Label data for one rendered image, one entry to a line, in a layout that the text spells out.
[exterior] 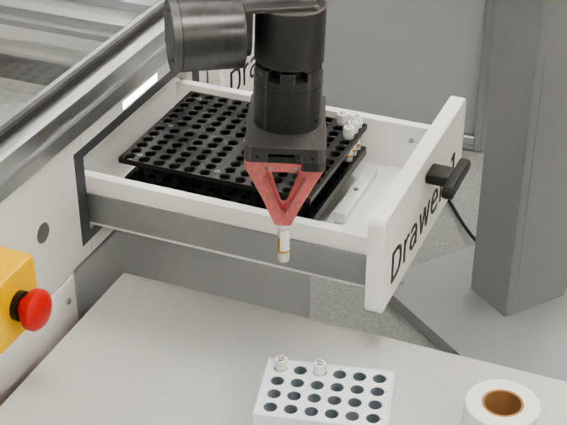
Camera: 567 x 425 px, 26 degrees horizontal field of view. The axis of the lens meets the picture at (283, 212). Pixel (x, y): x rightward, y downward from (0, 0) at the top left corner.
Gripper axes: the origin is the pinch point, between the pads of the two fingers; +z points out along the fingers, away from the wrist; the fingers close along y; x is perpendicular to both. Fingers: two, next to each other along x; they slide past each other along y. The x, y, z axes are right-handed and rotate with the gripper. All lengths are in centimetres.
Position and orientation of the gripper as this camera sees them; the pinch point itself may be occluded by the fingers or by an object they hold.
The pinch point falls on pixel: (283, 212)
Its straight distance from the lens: 107.4
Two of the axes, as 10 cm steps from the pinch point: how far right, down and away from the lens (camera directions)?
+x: 10.0, 0.5, -0.1
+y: -0.4, 5.1, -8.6
